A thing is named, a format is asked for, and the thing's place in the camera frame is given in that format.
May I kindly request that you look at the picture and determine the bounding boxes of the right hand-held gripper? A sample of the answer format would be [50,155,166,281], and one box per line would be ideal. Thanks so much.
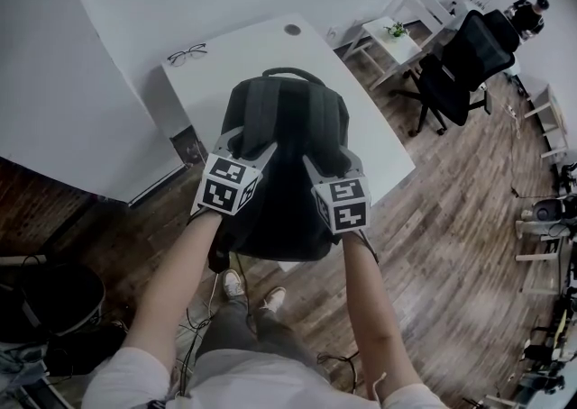
[300,145,371,235]

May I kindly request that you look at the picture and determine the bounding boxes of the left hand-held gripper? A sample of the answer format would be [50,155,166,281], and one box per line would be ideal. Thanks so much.
[192,125,279,218]

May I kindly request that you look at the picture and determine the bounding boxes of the black backpack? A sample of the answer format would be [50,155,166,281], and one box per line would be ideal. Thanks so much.
[207,67,351,273]

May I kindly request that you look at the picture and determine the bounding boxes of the person's left forearm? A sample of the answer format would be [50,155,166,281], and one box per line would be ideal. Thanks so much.
[120,207,225,375]

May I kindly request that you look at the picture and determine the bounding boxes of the person's right forearm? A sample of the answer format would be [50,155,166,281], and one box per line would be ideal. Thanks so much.
[341,229,428,402]

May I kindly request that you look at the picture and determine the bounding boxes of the black-rimmed eyeglasses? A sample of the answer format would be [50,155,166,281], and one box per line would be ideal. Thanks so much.
[166,41,209,67]

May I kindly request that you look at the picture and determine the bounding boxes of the person's white left shoe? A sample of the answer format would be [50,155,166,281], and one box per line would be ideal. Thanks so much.
[222,268,247,300]

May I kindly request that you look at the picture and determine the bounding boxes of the person's white shoe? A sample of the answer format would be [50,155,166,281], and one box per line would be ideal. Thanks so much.
[222,268,247,300]
[259,286,288,313]

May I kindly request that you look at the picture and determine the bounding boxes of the small white side table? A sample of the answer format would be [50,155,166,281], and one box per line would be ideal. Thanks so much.
[344,15,425,91]

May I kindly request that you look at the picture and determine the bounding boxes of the person's white right shoe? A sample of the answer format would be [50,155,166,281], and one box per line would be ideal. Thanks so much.
[259,286,288,313]

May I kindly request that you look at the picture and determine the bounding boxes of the small green potted plant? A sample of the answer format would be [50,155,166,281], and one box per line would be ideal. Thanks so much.
[382,21,410,41]

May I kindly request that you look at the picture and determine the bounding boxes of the person's grey trousers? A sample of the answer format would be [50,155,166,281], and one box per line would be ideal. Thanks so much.
[193,293,319,370]

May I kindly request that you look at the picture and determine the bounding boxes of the black mesh office chair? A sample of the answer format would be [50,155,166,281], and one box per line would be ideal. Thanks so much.
[389,8,520,137]

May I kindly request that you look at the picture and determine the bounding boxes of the white wooden chair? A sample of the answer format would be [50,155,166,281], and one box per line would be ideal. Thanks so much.
[388,0,456,34]

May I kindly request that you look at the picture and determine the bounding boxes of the small white desk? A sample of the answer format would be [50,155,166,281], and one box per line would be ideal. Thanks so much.
[523,84,570,160]

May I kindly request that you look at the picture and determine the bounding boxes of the person's white shirt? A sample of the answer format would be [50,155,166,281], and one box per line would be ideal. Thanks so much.
[83,343,452,409]

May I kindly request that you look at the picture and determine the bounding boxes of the black round equipment case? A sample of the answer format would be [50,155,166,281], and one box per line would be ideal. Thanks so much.
[0,260,105,341]

